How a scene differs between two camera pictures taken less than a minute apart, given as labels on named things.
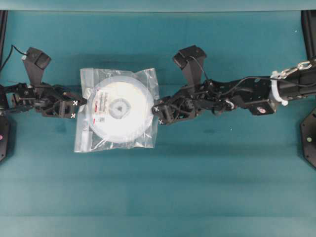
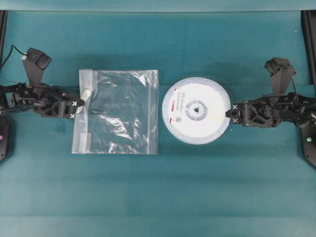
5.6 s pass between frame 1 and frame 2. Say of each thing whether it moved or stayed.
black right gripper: moved
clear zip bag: stayed
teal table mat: stayed
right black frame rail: stayed
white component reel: moved
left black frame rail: stayed
